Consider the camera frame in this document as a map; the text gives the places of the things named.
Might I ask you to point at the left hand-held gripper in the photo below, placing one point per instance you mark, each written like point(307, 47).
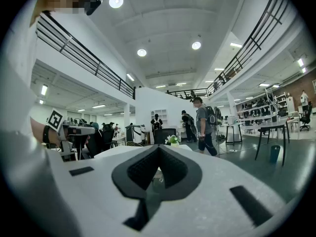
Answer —
point(55, 120)

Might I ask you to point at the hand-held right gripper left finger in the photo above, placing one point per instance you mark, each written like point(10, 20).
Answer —
point(138, 175)

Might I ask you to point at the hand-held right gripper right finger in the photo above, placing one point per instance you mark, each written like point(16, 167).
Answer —
point(179, 175)

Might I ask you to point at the person's left forearm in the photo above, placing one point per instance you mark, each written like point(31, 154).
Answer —
point(37, 130)

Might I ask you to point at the potted plant with white flowers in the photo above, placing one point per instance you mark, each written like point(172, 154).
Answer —
point(172, 140)

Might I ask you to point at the black and white machine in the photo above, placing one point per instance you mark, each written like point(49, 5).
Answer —
point(134, 133)

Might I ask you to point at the person's white shirt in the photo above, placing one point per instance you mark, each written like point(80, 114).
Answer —
point(17, 95)

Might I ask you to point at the white power strip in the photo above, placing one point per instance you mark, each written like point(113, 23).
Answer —
point(233, 151)

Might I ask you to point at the white cubby shelf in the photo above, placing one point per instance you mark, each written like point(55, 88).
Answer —
point(159, 115)

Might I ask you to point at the black balcony railing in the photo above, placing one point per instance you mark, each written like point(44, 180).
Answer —
point(98, 68)
point(256, 41)

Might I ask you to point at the blue-green waste bin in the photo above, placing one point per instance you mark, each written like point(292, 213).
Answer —
point(274, 154)

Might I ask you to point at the black metal table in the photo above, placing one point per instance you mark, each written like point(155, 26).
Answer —
point(271, 128)

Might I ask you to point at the long shelving with dark items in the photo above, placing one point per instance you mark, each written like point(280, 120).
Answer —
point(259, 108)

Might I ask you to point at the round ceiling lamp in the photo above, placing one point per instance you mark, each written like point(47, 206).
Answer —
point(141, 52)

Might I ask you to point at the black office chair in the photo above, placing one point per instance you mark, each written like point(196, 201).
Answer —
point(306, 118)

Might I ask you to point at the white table with black frame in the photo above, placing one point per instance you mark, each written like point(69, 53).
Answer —
point(232, 125)

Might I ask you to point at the black head-worn camera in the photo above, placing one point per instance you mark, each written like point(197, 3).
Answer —
point(93, 4)

